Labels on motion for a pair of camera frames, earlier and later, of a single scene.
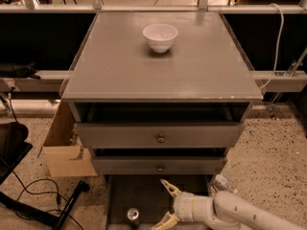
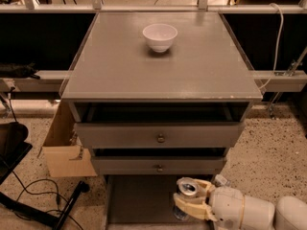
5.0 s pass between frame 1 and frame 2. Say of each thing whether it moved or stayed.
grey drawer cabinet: stayed
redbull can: moved
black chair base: stayed
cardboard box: stayed
